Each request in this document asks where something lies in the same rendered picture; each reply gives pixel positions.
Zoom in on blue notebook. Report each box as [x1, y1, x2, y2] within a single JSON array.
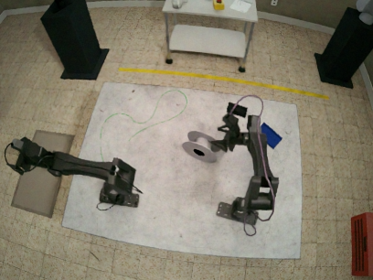
[[261, 122, 282, 149]]

